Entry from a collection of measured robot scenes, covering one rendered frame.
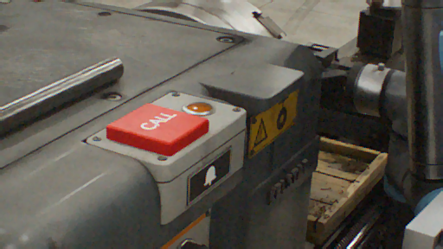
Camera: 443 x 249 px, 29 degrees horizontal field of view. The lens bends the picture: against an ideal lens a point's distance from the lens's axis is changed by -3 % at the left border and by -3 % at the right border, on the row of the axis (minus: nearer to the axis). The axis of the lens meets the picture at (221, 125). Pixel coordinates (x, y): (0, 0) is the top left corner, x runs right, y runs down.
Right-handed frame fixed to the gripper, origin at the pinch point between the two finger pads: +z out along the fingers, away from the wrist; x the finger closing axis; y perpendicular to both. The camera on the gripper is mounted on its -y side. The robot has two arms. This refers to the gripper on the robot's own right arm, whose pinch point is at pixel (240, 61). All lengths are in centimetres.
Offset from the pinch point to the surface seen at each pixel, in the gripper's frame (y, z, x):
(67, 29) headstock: -47, -3, 17
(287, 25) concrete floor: 366, 157, -107
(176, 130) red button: -65, -29, 18
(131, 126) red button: -67, -26, 18
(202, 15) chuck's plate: -25.9, -7.8, 14.8
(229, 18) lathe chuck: -22.5, -9.8, 14.1
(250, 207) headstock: -49, -28, 4
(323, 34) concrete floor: 364, 132, -107
